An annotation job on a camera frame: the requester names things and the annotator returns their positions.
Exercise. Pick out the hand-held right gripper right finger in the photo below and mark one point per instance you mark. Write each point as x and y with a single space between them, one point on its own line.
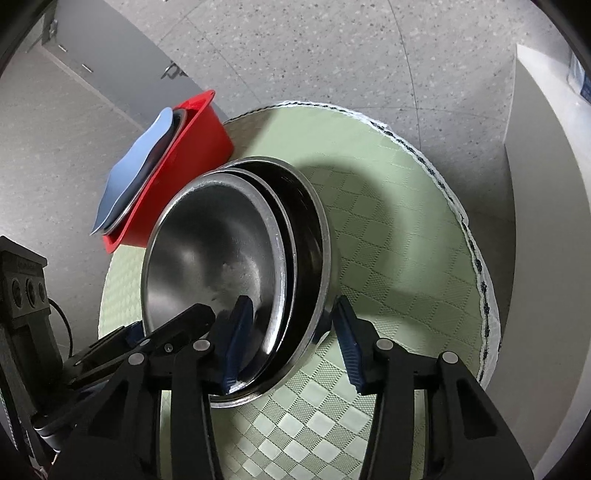
348 341

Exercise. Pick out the medium steel bowl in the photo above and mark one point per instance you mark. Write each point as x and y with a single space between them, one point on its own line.
288 295

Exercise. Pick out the large steel bowl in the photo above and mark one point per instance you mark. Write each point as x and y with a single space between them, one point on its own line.
310 258

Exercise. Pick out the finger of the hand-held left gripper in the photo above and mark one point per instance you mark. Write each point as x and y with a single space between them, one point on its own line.
184 325
106 357

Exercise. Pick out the white sink counter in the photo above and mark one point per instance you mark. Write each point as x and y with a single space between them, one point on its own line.
540 161

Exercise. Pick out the blue plate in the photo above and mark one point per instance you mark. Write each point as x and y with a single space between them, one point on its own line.
134 180

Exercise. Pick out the grey door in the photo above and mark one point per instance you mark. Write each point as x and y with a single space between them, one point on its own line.
115 69

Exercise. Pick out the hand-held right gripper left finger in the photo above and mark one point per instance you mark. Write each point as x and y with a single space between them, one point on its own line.
238 341

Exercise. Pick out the red plastic basin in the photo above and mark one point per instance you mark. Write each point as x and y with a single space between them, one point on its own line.
203 138

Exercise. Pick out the small steel bowl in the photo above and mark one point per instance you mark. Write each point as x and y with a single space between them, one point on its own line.
207 258

